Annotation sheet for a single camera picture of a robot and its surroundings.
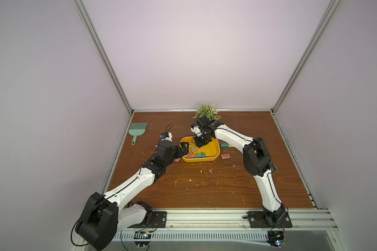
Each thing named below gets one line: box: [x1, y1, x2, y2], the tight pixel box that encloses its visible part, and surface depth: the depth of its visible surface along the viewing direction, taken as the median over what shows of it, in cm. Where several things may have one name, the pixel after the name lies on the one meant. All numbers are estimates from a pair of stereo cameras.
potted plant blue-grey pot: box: [192, 101, 222, 122], surface depth 99 cm
